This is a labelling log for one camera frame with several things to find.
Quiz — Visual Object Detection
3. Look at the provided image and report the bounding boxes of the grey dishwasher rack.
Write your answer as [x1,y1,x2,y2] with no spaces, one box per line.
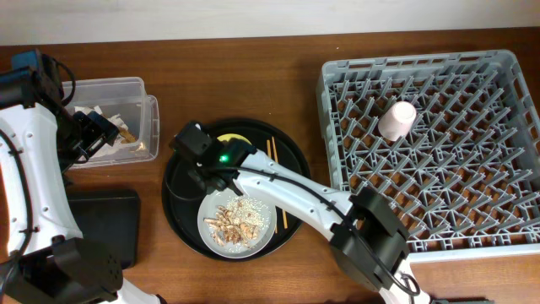
[316,50,539,263]

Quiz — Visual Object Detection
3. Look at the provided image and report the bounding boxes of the pink cup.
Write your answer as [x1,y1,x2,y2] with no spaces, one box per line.
[377,101,417,141]

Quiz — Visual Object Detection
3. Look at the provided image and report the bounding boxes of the clear plastic waste bin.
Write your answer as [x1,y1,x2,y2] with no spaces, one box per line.
[63,77,159,169]

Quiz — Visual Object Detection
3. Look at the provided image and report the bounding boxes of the yellow bowl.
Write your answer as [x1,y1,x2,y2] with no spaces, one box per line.
[216,133,251,146]

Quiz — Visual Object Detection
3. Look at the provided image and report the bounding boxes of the white paper napkin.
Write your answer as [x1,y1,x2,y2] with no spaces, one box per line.
[74,106,131,158]

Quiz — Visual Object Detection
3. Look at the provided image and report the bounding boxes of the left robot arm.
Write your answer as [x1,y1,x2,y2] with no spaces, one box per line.
[1,50,163,303]

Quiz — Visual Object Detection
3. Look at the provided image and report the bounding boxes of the food scraps and rice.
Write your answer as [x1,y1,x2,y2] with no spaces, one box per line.
[202,198,270,250]

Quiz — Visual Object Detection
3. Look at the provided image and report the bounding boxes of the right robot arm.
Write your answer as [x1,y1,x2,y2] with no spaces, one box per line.
[170,122,431,303]

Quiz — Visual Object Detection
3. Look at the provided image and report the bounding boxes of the black rectangular tray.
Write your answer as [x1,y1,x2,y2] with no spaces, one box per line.
[67,189,141,269]

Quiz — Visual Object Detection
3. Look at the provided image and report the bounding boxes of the gold snack wrapper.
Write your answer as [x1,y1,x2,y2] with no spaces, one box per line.
[119,128,137,144]

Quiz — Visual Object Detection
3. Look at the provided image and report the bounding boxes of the grey plate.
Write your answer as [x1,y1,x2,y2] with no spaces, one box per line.
[197,189,277,260]

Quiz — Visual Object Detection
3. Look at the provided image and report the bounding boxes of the round black serving tray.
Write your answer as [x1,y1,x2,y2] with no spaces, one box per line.
[162,118,311,262]

